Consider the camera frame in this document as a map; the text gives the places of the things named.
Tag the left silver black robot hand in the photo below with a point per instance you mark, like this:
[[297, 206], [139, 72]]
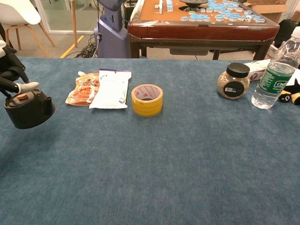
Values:
[[11, 70]]

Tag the black teapot with orange knob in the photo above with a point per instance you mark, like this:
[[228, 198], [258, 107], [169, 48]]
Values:
[[30, 114]]

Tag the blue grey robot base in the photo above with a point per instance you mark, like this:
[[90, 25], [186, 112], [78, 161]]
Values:
[[110, 35]]

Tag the white chair with wooden legs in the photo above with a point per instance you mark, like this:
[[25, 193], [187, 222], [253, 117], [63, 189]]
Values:
[[16, 11]]

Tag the orange spouted food pouch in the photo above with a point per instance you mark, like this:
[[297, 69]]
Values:
[[83, 92]]

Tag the wooden pole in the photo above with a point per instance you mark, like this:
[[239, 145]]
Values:
[[74, 23]]

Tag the white plastic snack bag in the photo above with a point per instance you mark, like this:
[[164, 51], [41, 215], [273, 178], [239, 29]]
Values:
[[110, 91]]

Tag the yellow packing tape roll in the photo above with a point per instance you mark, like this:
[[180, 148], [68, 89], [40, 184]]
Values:
[[147, 107]]

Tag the blue table cloth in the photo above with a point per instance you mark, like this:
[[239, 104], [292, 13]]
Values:
[[164, 164]]

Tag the blue mahjong tile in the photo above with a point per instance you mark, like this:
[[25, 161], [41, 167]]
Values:
[[219, 19], [184, 18]]

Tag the brown mahjong table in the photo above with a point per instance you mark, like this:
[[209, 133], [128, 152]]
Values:
[[199, 31]]

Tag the glass jar with black lid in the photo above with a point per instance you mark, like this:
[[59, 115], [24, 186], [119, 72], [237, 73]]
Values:
[[232, 82]]

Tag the white dotted mahjong tile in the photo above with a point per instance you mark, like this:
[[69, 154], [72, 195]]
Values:
[[249, 18]]

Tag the floral tissue box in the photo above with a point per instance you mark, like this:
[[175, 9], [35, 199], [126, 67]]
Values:
[[255, 70]]

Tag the clear water bottle green label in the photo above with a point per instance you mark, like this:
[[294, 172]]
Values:
[[272, 82]]

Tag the cardboard box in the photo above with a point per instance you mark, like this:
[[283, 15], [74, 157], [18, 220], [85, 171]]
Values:
[[269, 9]]

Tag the black bin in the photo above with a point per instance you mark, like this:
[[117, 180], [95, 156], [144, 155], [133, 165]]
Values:
[[284, 30]]

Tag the black yellow plush toy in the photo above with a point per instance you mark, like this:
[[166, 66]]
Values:
[[287, 96]]

